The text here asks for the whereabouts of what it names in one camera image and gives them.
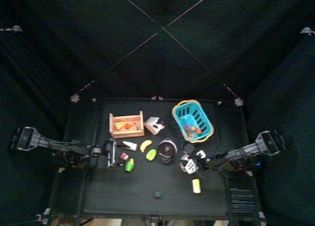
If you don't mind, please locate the orange toy food piece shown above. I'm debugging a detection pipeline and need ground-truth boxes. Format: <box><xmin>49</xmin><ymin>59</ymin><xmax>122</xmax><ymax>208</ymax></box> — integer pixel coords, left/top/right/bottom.
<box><xmin>188</xmin><ymin>125</ymin><xmax>204</xmax><ymax>139</ymax></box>

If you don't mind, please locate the white black striped toy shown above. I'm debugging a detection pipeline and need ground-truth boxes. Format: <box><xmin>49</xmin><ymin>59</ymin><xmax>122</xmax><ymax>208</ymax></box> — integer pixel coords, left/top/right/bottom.
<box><xmin>179</xmin><ymin>154</ymin><xmax>199</xmax><ymax>175</ymax></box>

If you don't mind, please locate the white wedge toy food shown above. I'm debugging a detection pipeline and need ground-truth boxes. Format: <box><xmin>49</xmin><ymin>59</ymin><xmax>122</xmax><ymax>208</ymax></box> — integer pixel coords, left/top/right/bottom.
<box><xmin>121</xmin><ymin>140</ymin><xmax>139</xmax><ymax>152</ymax></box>

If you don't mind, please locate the wooden toy crate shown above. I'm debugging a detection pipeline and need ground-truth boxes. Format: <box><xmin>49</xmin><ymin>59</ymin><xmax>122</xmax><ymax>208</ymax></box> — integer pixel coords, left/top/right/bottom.
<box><xmin>108</xmin><ymin>110</ymin><xmax>147</xmax><ymax>139</ymax></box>

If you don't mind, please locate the yellow toy block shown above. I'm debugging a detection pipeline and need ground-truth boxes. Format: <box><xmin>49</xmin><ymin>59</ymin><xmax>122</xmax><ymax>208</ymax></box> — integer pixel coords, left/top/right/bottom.
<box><xmin>191</xmin><ymin>178</ymin><xmax>203</xmax><ymax>195</ymax></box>

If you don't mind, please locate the black toy pot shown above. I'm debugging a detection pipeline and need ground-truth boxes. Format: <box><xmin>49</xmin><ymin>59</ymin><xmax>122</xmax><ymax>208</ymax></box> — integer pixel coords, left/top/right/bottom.
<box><xmin>156</xmin><ymin>138</ymin><xmax>179</xmax><ymax>164</ymax></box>

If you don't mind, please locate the yellow toy banana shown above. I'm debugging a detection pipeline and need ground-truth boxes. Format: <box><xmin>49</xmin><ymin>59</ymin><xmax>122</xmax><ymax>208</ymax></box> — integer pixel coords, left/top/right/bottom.
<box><xmin>139</xmin><ymin>139</ymin><xmax>153</xmax><ymax>153</ymax></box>

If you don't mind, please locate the lime green toy food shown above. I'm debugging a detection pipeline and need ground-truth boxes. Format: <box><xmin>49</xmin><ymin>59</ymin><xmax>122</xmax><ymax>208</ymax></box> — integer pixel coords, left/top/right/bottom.
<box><xmin>145</xmin><ymin>149</ymin><xmax>159</xmax><ymax>162</ymax></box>

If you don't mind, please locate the white brown toy box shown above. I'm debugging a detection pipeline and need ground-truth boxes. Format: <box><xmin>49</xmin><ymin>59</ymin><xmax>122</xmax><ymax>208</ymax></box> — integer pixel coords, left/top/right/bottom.
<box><xmin>143</xmin><ymin>116</ymin><xmax>167</xmax><ymax>136</ymax></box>

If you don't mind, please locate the blue basket with orange rim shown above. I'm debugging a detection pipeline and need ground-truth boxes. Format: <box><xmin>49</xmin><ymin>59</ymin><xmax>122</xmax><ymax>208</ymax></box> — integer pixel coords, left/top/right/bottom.
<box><xmin>171</xmin><ymin>99</ymin><xmax>215</xmax><ymax>144</ymax></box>

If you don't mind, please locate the white text label sticker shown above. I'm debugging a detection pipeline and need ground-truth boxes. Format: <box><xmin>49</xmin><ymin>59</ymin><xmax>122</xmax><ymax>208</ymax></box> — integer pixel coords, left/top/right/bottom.
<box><xmin>228</xmin><ymin>187</ymin><xmax>257</xmax><ymax>215</ymax></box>

